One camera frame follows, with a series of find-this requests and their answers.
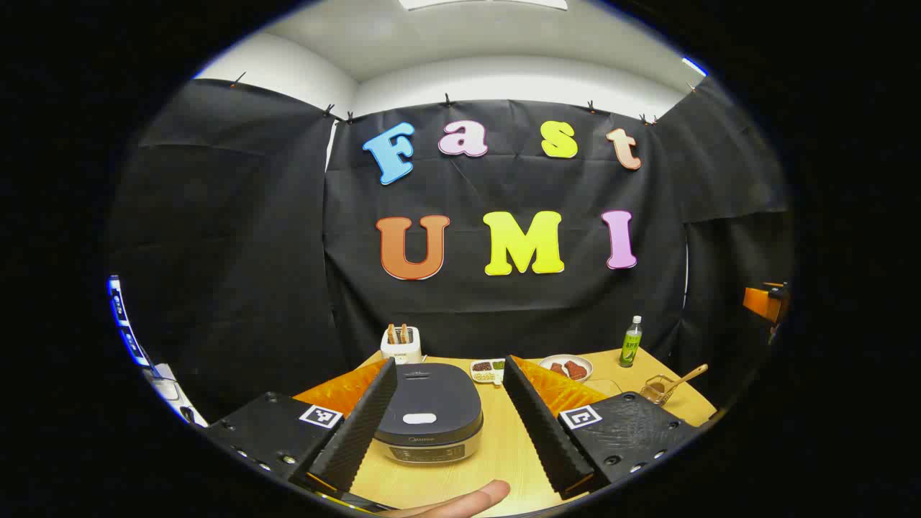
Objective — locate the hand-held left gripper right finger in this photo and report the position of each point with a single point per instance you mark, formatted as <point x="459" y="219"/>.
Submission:
<point x="540" y="424"/>

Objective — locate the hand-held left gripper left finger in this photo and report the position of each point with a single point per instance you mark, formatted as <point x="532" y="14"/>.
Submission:
<point x="360" y="424"/>

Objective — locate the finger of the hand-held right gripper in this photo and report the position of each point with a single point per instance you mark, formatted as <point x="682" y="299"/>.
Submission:
<point x="763" y="301"/>

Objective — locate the grey rice cooker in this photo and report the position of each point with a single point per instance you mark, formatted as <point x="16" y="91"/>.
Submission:
<point x="432" y="403"/>

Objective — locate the wooden spoon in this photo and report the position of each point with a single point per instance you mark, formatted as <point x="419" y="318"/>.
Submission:
<point x="687" y="375"/>

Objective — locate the clear chopstick holder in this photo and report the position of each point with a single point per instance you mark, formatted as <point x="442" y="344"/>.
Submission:
<point x="653" y="391"/>

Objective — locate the red meat piece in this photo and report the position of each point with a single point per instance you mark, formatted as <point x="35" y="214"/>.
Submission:
<point x="575" y="370"/>
<point x="557" y="369"/>

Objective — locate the white divided bean dish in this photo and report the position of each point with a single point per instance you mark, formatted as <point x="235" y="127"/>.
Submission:
<point x="488" y="370"/>

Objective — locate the white round plate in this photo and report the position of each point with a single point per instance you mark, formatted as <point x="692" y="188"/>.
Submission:
<point x="584" y="363"/>

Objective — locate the white toaster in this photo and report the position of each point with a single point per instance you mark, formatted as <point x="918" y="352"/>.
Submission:
<point x="401" y="351"/>

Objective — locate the green tea bottle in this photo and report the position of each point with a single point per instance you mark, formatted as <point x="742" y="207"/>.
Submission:
<point x="631" y="345"/>

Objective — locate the black backdrop cloth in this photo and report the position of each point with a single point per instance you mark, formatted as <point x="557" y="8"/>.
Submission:
<point x="288" y="252"/>

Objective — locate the white side desk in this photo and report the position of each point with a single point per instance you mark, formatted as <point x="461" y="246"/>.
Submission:
<point x="169" y="392"/>

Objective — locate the small ceiling light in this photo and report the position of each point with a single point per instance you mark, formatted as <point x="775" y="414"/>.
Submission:
<point x="695" y="67"/>

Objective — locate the computer monitor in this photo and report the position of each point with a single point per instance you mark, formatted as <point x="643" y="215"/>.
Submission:
<point x="126" y="324"/>

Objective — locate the ceiling light panel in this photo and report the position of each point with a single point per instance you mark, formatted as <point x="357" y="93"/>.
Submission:
<point x="482" y="3"/>

